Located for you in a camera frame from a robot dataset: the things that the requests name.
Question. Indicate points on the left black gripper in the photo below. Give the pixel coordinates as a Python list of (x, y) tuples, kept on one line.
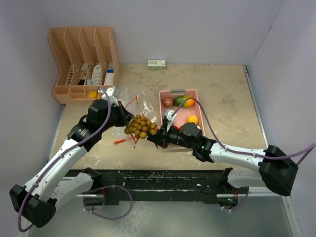
[(124, 119)]

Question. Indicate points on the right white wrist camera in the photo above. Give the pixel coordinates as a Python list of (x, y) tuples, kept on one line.
[(170, 116)]

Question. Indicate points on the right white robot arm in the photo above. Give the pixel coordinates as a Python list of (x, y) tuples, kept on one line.
[(262, 168)]

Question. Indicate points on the green orange mango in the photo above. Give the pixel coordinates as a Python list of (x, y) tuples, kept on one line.
[(185, 101)]

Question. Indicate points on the brown longan bunch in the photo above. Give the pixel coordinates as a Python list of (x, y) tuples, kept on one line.
[(141, 127)]

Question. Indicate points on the brown passion fruit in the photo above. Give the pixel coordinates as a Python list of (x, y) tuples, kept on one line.
[(167, 102)]

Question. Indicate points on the yellow block in organizer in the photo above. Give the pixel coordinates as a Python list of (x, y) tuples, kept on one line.
[(93, 94)]

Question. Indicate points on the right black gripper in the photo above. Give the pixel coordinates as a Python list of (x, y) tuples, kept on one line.
[(159, 138)]

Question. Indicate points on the clear zip top bag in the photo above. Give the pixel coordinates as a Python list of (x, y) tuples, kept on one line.
[(136, 103)]

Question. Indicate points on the orange file organizer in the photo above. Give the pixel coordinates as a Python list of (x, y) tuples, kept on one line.
[(73, 46)]

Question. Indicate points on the white tube in organizer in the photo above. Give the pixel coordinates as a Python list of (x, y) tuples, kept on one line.
[(96, 75)]

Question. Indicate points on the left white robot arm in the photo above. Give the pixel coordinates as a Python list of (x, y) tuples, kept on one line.
[(39, 198)]

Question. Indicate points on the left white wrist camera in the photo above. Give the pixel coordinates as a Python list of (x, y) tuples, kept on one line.
[(109, 94)]

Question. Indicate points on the black white item in organizer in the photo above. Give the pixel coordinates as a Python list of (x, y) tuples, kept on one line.
[(82, 76)]

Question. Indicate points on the white blue box in organizer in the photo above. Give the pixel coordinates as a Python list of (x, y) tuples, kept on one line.
[(109, 77)]

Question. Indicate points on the black metal base frame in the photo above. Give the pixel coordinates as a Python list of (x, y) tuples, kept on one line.
[(206, 186)]

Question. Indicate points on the small green white box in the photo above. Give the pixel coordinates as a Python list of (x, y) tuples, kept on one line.
[(156, 64)]

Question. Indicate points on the yellow orange peach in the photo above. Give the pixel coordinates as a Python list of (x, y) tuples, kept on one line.
[(193, 119)]

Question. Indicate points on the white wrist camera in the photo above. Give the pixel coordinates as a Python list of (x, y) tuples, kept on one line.
[(170, 116), (109, 94)]

